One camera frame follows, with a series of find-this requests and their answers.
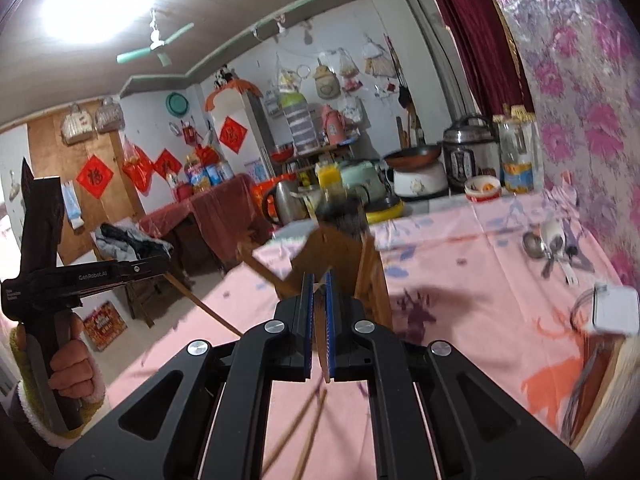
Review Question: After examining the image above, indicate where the brown board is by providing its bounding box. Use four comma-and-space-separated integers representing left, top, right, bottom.
570, 335, 640, 461

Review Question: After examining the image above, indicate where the beige hanging bag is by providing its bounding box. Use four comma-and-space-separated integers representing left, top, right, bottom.
312, 62, 342, 100

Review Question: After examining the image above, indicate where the steel electric kettle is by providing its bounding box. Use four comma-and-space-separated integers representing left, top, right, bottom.
261, 180, 306, 228

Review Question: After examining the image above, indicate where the metal ladle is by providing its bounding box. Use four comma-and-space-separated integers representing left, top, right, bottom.
522, 232, 556, 278

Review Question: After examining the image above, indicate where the yellow lid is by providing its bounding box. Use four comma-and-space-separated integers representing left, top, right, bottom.
365, 197, 405, 224

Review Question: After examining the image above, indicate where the grey cable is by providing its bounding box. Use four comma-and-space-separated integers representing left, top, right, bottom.
560, 287, 606, 443

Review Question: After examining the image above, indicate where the maroon curtain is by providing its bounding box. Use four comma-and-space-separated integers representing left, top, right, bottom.
417, 0, 536, 116

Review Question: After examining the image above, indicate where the pink printed cloth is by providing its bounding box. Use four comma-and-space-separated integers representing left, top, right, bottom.
105, 192, 640, 480

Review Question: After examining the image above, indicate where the dark bottle with yellow cap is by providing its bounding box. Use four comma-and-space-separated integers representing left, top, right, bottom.
317, 162, 347, 211

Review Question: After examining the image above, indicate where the steel pressure cooker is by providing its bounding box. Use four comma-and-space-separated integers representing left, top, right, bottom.
442, 115, 501, 194

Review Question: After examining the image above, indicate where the brown wooden door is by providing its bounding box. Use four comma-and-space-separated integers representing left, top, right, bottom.
27, 107, 146, 267

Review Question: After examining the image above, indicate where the green ceiling fan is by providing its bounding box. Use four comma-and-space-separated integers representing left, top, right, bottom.
116, 7, 196, 67

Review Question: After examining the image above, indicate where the person's left hand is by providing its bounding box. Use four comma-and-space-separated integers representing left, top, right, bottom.
49, 312, 97, 403

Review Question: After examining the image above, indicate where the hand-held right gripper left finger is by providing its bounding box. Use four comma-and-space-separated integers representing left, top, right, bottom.
52, 272, 316, 480

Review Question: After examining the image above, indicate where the white refrigerator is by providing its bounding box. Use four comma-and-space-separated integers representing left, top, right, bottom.
205, 85, 278, 191

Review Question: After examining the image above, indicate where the woven handbag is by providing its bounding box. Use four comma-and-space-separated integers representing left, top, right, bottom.
95, 97, 123, 133
61, 104, 96, 147

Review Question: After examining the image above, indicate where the stacked green food container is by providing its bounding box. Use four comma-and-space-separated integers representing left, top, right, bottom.
280, 90, 316, 156

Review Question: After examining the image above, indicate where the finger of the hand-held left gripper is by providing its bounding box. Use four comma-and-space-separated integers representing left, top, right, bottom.
117, 255, 172, 287

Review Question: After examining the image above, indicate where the teal plate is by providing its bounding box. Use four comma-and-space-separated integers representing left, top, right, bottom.
165, 91, 190, 116

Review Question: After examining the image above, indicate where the red cloth covered table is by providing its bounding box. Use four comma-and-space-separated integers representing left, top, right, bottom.
139, 174, 273, 281

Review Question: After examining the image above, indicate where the clear plastic oil bottle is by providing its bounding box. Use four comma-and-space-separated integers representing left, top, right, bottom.
492, 105, 537, 194

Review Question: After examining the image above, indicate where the single wooden chopstick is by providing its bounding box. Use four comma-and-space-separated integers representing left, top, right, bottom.
236, 244, 286, 288
167, 271, 244, 337

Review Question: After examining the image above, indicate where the yellow cooking oil bottle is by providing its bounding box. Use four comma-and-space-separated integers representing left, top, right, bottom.
184, 156, 208, 193

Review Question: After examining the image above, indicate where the white electric pot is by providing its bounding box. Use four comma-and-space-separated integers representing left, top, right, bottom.
392, 160, 449, 199

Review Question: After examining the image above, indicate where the red printed box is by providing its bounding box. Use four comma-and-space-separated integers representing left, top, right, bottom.
82, 301, 126, 352

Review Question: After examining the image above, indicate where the red rimmed bowl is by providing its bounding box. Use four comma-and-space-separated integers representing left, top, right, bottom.
464, 176, 502, 204

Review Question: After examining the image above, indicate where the red diamond paper decoration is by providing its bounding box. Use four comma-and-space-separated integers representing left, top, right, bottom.
76, 155, 115, 200
218, 116, 248, 155
152, 149, 183, 181

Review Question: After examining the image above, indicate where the brown wooden chopstick holder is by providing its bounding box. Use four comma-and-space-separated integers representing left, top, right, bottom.
250, 200, 393, 321

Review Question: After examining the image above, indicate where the dark grey jacket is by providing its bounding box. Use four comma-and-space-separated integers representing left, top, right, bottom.
92, 222, 173, 264

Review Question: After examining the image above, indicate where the pink thermos jug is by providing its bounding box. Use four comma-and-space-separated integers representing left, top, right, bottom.
322, 105, 347, 147

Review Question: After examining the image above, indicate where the white power adapter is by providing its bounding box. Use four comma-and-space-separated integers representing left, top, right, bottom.
590, 282, 640, 335

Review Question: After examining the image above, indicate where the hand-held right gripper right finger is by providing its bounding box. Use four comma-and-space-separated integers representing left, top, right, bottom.
325, 270, 586, 480

